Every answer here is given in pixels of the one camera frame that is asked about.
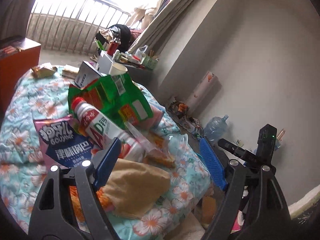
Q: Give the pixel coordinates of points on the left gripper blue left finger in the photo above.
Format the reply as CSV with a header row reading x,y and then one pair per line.
x,y
53,215

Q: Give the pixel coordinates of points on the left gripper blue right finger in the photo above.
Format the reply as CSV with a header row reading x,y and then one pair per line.
x,y
267,214

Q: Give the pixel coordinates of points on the pink blue snack bag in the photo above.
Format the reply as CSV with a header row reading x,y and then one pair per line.
x,y
62,143

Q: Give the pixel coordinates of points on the brown paper bag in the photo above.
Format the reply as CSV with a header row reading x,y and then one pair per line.
x,y
133,188

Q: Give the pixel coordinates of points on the white AD milk bottle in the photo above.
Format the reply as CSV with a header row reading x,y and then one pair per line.
x,y
102,130

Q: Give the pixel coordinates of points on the green snack bag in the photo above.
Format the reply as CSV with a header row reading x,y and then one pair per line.
x,y
117,97

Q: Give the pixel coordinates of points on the blue white carton box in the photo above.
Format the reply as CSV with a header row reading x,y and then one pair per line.
x,y
86,74

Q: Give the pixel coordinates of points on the empty water jug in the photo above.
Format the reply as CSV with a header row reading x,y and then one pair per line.
x,y
216,128

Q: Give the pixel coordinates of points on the white rolled poster tube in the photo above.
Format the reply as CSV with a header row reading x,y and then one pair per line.
x,y
201,90

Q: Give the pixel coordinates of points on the floral teal quilt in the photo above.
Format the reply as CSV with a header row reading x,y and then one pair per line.
x,y
23,169

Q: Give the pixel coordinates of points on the gold snack wrapper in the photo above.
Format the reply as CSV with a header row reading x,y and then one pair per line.
x,y
42,71

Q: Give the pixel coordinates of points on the green plastic basket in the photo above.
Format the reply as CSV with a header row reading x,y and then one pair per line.
x,y
149,62

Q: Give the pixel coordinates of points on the grey side cabinet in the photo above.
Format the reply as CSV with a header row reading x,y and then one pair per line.
x,y
142,76

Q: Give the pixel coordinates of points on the white paper cup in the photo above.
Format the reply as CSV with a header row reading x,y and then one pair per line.
x,y
117,69

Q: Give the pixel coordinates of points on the beige curtain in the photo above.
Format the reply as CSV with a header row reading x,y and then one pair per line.
x,y
159,31

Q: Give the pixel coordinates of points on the red wooden nightstand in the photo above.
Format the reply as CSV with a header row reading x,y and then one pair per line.
x,y
18,55

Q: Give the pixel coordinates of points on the red thermos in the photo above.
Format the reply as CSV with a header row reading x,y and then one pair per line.
x,y
113,46

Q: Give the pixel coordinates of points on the black bag on cabinet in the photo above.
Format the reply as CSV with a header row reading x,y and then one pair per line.
x,y
121,33

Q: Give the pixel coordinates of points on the balcony railing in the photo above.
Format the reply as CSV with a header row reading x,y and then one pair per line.
x,y
71,25

